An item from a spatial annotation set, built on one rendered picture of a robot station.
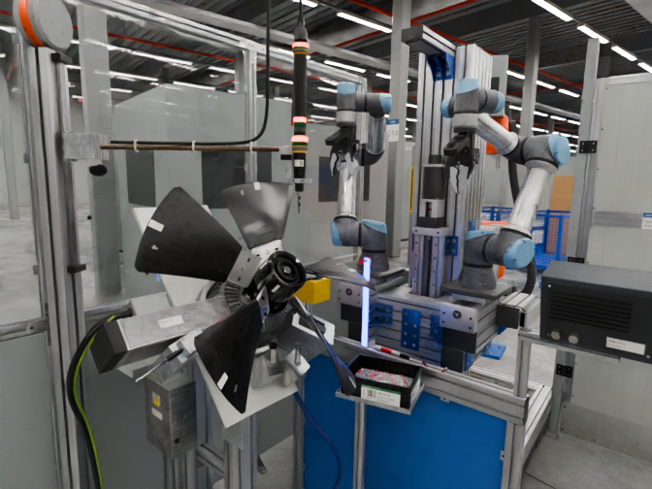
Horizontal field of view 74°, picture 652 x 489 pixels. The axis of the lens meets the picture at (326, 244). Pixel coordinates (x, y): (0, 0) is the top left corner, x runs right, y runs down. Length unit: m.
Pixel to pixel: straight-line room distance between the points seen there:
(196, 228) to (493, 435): 1.05
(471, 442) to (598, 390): 1.48
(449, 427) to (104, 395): 1.21
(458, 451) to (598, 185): 1.66
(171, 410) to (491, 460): 0.97
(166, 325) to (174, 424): 0.44
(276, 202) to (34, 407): 1.03
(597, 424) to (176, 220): 2.53
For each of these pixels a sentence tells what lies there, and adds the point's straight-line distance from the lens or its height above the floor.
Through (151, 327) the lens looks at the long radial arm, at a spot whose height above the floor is 1.12.
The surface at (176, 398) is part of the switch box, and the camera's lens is 1.42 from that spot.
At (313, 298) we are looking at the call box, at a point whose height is 1.01.
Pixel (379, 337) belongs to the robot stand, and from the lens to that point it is 2.05.
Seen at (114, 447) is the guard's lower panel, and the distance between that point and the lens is 1.95.
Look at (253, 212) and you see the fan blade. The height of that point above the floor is 1.36.
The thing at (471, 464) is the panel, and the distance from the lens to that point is 1.57.
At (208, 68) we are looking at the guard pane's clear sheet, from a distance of 1.95.
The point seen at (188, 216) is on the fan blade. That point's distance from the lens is 1.11.
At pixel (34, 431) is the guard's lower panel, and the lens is 1.79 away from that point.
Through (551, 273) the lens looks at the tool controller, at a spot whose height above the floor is 1.23.
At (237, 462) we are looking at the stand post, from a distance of 1.42.
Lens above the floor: 1.46
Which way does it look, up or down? 9 degrees down
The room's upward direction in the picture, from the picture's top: 1 degrees clockwise
